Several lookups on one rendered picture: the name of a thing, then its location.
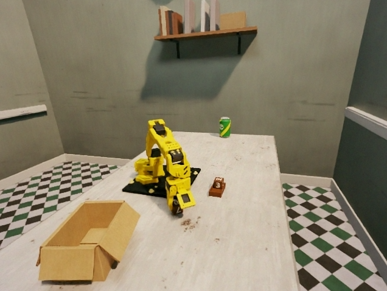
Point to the green drink can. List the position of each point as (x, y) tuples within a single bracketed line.
[(225, 125)]

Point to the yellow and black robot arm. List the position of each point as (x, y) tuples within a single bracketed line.
[(171, 151)]

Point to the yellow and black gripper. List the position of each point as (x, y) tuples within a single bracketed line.
[(182, 186)]

